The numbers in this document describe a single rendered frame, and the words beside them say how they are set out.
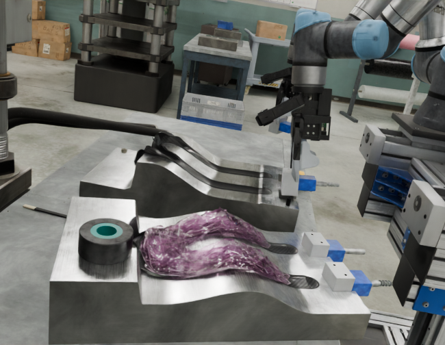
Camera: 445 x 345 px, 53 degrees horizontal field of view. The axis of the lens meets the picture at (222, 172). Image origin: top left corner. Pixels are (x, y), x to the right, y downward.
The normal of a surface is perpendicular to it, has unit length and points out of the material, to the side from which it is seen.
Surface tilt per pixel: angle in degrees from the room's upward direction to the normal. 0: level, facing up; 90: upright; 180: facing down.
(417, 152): 90
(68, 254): 0
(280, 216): 90
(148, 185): 90
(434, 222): 90
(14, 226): 0
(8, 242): 0
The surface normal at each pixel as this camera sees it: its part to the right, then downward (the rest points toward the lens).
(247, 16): -0.04, 0.36
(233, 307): 0.19, 0.39
